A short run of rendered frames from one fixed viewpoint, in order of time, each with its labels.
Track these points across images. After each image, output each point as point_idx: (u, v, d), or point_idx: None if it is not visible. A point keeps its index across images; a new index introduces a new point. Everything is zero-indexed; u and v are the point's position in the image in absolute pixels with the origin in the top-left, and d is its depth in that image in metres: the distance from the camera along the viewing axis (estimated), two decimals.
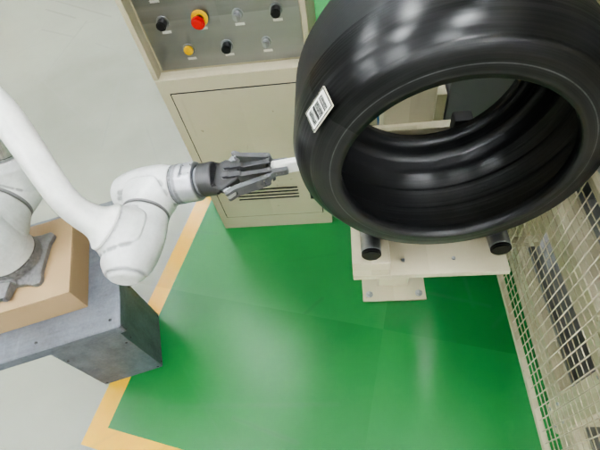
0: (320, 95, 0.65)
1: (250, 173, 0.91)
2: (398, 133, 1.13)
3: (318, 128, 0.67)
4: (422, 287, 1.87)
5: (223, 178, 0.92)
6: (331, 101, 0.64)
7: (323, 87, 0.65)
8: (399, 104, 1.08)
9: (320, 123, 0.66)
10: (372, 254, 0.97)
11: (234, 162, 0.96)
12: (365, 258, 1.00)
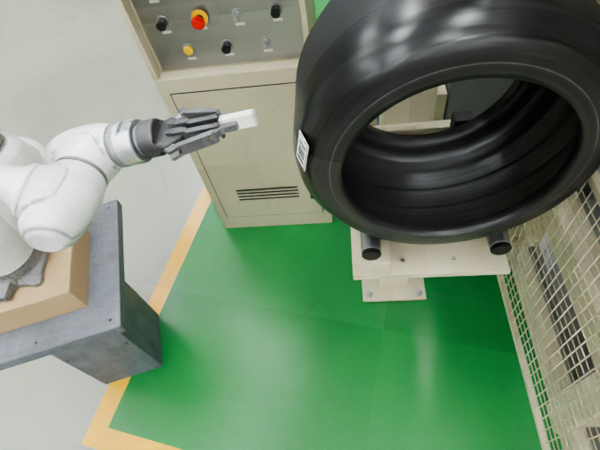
0: (299, 138, 0.73)
1: (195, 129, 0.81)
2: (398, 133, 1.13)
3: (305, 167, 0.74)
4: (422, 287, 1.87)
5: (166, 135, 0.82)
6: (306, 142, 0.71)
7: (299, 131, 0.72)
8: (399, 104, 1.08)
9: (305, 162, 0.73)
10: (368, 255, 0.98)
11: None
12: (380, 255, 0.98)
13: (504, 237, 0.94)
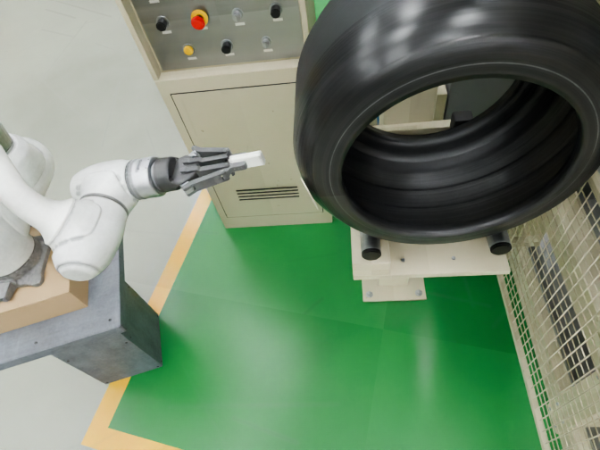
0: (303, 184, 0.83)
1: (208, 168, 0.90)
2: (398, 133, 1.13)
3: (316, 205, 0.83)
4: (422, 287, 1.87)
5: (181, 172, 0.91)
6: (306, 187, 0.80)
7: (300, 178, 0.82)
8: (399, 104, 1.08)
9: (314, 203, 0.82)
10: (369, 257, 0.98)
11: (195, 156, 0.95)
12: (379, 251, 0.97)
13: (495, 237, 0.94)
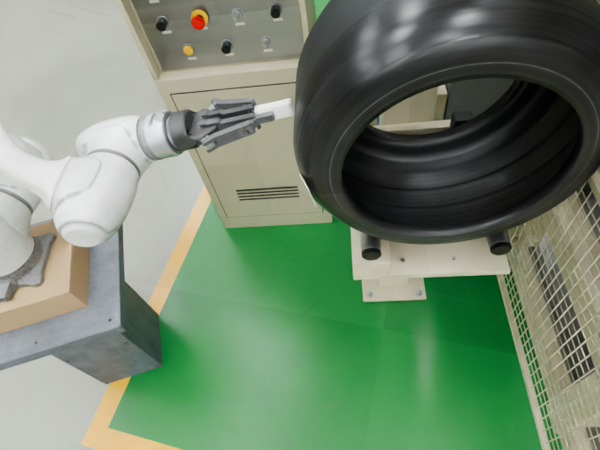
0: (302, 180, 0.82)
1: (231, 120, 0.79)
2: (398, 133, 1.13)
3: (314, 203, 0.82)
4: (422, 287, 1.87)
5: (201, 127, 0.80)
6: (305, 184, 0.79)
7: (299, 175, 0.81)
8: (399, 104, 1.08)
9: (313, 200, 0.82)
10: (369, 257, 0.98)
11: None
12: (379, 251, 0.97)
13: (492, 239, 0.94)
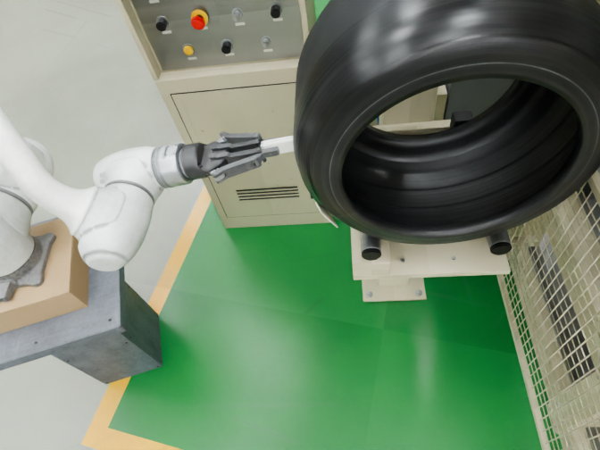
0: (319, 207, 0.88)
1: (239, 154, 0.86)
2: (398, 133, 1.13)
3: (335, 225, 0.88)
4: (422, 287, 1.87)
5: (211, 159, 0.87)
6: (320, 210, 0.86)
7: (315, 203, 0.88)
8: (399, 104, 1.08)
9: (332, 222, 0.88)
10: (374, 256, 0.98)
11: (222, 143, 0.92)
12: (362, 253, 0.98)
13: None
